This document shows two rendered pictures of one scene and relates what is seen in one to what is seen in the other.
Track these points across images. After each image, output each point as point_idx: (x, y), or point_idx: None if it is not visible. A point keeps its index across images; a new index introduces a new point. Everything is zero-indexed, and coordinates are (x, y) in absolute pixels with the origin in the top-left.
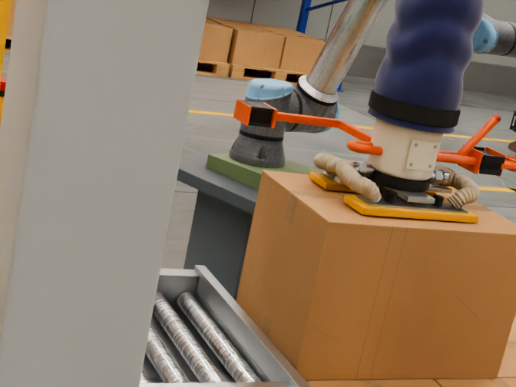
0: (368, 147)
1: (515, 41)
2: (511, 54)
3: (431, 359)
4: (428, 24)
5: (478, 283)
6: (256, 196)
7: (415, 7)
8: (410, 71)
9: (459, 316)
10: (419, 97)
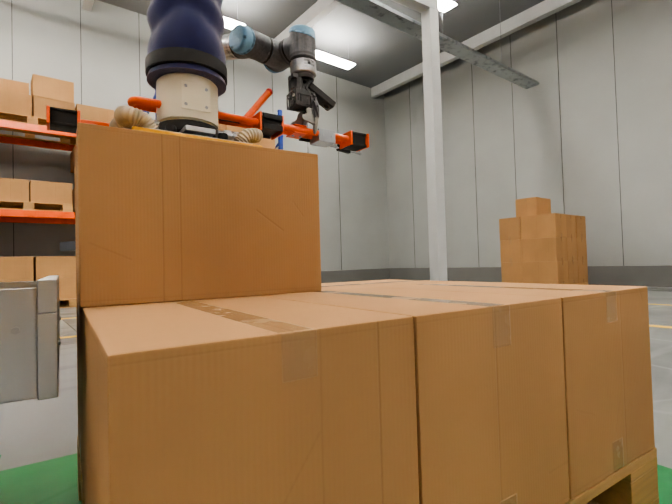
0: (145, 97)
1: (272, 44)
2: (273, 59)
3: (247, 274)
4: None
5: (274, 197)
6: None
7: None
8: (163, 21)
9: (264, 229)
10: (176, 41)
